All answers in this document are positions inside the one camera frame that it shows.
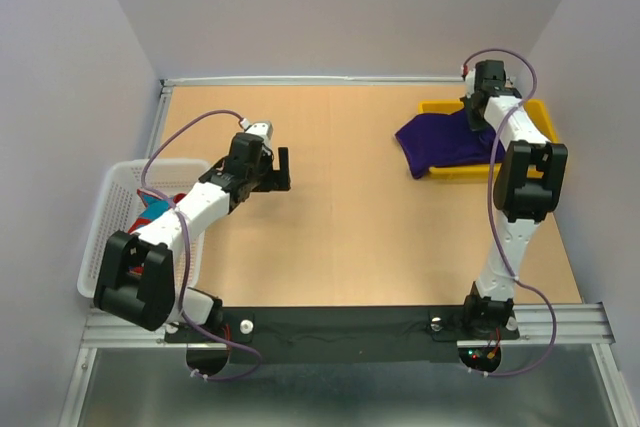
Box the red blue patterned towel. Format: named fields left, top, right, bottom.
left=127, top=189, right=186, bottom=276

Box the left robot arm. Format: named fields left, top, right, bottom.
left=94, top=121, right=290, bottom=341

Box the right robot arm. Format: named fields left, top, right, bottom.
left=460, top=60, right=568, bottom=337

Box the yellow plastic tray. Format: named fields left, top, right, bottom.
left=418, top=99, right=560, bottom=182

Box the white plastic basket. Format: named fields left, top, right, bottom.
left=77, top=158, right=210, bottom=299

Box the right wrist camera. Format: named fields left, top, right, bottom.
left=461, top=64, right=477, bottom=98

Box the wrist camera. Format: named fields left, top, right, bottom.
left=461, top=64, right=477, bottom=98
left=239, top=118, right=273, bottom=144

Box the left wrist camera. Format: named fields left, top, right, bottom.
left=239, top=118, right=273, bottom=144

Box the aluminium back rail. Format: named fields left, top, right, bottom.
left=161, top=75, right=462, bottom=88

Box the aluminium rail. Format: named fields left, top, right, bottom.
left=80, top=304, right=615, bottom=349
left=161, top=75, right=462, bottom=88

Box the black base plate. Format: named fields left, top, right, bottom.
left=164, top=304, right=521, bottom=366

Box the aluminium front rail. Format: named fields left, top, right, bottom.
left=80, top=304, right=615, bottom=349

